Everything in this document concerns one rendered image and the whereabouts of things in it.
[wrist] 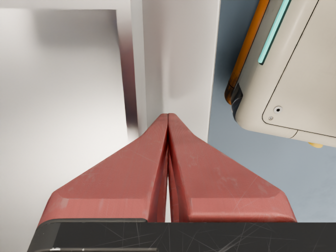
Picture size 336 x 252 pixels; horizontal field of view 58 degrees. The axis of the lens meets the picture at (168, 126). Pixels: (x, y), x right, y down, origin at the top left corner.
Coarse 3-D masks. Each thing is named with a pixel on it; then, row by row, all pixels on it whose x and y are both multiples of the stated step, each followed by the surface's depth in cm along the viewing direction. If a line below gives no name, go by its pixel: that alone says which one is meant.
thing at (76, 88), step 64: (0, 0) 8; (64, 0) 8; (128, 0) 8; (0, 64) 13; (64, 64) 13; (128, 64) 9; (0, 128) 15; (64, 128) 15; (128, 128) 11; (0, 192) 17
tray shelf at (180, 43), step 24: (144, 0) 11; (168, 0) 11; (192, 0) 11; (216, 0) 11; (144, 24) 12; (168, 24) 12; (192, 24) 12; (216, 24) 12; (144, 48) 13; (168, 48) 12; (192, 48) 12; (168, 72) 13; (192, 72) 13; (168, 96) 14; (192, 96) 14; (192, 120) 15; (168, 192) 18; (168, 216) 19
